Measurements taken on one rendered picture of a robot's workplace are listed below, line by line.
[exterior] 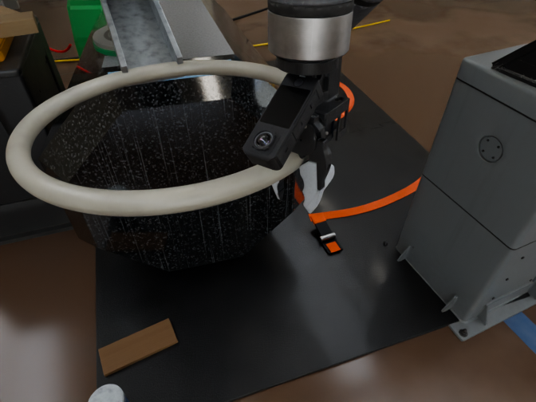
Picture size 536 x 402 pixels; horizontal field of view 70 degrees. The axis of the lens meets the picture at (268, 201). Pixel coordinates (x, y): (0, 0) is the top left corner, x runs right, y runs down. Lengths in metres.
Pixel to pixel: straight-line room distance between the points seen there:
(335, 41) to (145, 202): 0.26
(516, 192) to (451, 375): 0.65
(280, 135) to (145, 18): 0.68
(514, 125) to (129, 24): 0.99
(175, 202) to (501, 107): 0.97
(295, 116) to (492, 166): 0.92
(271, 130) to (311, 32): 0.10
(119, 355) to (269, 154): 1.17
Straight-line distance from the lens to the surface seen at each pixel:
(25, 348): 1.67
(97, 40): 1.25
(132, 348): 1.48
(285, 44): 0.42
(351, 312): 1.52
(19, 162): 0.58
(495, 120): 1.24
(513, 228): 1.30
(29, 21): 1.76
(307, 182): 0.50
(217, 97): 1.10
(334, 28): 0.42
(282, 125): 0.42
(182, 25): 1.38
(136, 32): 1.00
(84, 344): 1.58
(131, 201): 0.45
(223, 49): 1.18
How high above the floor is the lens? 1.29
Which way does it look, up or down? 43 degrees down
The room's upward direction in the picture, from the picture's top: straight up
